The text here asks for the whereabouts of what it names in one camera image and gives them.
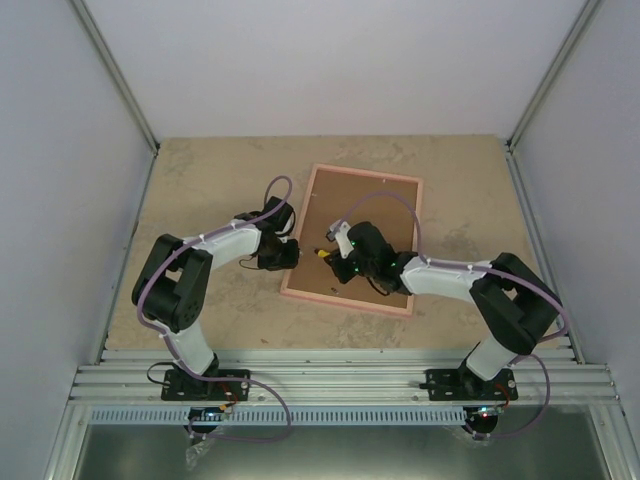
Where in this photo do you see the pink wooden picture frame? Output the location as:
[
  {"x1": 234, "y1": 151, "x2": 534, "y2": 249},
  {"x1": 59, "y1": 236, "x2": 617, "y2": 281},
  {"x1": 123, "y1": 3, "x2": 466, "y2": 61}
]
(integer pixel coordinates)
[{"x1": 279, "y1": 162, "x2": 425, "y2": 320}]

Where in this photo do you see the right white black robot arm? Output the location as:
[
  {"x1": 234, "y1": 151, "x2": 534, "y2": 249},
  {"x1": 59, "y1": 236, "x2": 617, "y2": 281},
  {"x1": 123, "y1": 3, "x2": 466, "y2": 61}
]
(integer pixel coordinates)
[{"x1": 324, "y1": 221, "x2": 561, "y2": 402}]

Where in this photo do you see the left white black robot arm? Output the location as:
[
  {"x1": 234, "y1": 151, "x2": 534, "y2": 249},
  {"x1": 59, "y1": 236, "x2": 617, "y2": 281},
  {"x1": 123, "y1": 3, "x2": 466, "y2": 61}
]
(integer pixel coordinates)
[{"x1": 131, "y1": 196, "x2": 299, "y2": 405}]

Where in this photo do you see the clear plastic bag scrap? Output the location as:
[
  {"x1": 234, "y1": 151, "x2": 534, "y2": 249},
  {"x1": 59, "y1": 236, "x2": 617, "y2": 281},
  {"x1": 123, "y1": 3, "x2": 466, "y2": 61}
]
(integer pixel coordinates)
[{"x1": 185, "y1": 437, "x2": 216, "y2": 471}]

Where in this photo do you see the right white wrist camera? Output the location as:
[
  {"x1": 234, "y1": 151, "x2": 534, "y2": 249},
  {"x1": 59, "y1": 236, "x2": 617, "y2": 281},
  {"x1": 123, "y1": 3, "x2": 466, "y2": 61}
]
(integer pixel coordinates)
[{"x1": 326, "y1": 220, "x2": 354, "y2": 259}]

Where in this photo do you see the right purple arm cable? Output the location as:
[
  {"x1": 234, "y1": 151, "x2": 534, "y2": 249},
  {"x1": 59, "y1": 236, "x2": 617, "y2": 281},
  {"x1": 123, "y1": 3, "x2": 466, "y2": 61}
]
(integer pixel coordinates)
[{"x1": 339, "y1": 191, "x2": 569, "y2": 441}]

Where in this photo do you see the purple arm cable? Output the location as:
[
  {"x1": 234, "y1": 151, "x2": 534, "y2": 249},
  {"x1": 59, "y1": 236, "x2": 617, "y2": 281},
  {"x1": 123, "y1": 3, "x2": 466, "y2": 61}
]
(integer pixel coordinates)
[
  {"x1": 339, "y1": 191, "x2": 569, "y2": 441},
  {"x1": 137, "y1": 175, "x2": 294, "y2": 444}
]

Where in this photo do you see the brown frame backing board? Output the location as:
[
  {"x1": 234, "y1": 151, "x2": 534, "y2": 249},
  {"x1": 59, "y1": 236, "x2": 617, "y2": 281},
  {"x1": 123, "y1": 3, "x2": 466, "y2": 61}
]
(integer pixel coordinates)
[{"x1": 286, "y1": 168, "x2": 419, "y2": 312}]

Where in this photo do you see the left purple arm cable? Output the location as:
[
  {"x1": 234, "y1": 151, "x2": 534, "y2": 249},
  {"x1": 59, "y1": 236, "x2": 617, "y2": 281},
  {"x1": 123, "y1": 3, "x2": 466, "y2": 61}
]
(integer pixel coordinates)
[{"x1": 137, "y1": 175, "x2": 294, "y2": 444}]

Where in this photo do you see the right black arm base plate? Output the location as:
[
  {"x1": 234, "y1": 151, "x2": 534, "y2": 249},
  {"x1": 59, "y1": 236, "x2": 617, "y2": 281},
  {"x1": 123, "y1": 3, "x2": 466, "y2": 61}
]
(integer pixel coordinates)
[{"x1": 418, "y1": 368, "x2": 519, "y2": 401}]

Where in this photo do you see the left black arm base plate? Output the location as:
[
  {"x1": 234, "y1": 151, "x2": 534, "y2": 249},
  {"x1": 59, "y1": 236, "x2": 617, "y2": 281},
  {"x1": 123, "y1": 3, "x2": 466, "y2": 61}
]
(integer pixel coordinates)
[{"x1": 160, "y1": 369, "x2": 251, "y2": 403}]

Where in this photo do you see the aluminium mounting rail base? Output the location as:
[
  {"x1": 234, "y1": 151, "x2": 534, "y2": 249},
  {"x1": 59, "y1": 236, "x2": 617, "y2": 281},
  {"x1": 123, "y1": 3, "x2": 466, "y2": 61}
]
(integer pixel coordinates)
[{"x1": 69, "y1": 347, "x2": 619, "y2": 405}]

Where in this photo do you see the grey slotted cable duct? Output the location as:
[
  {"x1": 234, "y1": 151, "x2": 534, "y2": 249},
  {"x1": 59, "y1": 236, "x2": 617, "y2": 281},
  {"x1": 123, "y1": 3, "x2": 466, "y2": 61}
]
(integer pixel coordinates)
[{"x1": 90, "y1": 406, "x2": 467, "y2": 426}]

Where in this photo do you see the left aluminium corner post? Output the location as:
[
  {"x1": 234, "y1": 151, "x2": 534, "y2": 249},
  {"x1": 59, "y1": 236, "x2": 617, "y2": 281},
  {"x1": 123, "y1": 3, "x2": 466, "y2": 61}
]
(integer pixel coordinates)
[{"x1": 67, "y1": 0, "x2": 160, "y2": 146}]

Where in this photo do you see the aluminium corner post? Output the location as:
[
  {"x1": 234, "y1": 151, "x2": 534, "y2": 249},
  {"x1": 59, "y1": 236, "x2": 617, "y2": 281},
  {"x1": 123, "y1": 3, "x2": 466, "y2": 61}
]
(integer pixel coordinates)
[
  {"x1": 505, "y1": 0, "x2": 604, "y2": 151},
  {"x1": 67, "y1": 0, "x2": 160, "y2": 146}
]

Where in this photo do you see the right aluminium corner post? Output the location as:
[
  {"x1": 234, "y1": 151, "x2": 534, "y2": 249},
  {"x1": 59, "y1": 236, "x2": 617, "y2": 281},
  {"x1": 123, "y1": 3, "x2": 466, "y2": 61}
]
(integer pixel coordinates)
[{"x1": 505, "y1": 0, "x2": 604, "y2": 151}]

